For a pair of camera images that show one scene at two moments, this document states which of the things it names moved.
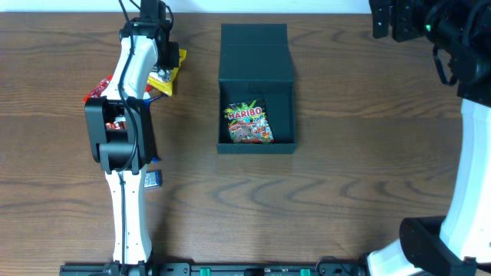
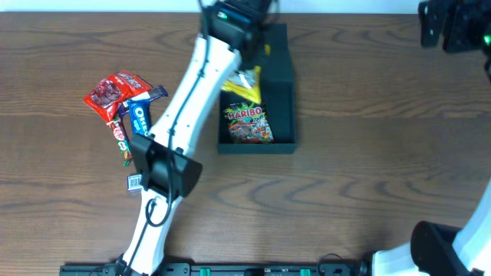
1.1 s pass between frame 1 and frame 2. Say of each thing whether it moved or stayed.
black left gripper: moved
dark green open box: stayed
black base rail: stayed
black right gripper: moved
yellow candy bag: moved
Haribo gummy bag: stayed
